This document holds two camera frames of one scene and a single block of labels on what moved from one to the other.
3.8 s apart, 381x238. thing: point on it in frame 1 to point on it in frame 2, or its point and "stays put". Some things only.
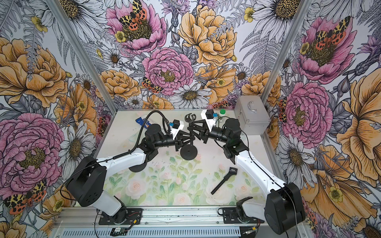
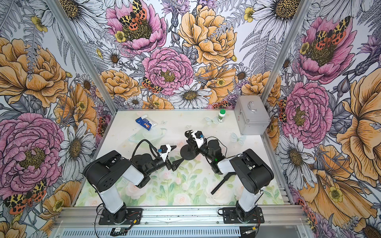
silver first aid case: x=251 y=111 stays put
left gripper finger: x=184 y=141 to x=175 y=163
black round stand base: x=188 y=151 stays put
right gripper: x=204 y=132 to x=193 y=143
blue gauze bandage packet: x=140 y=121 stays put
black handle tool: x=232 y=172 stays put
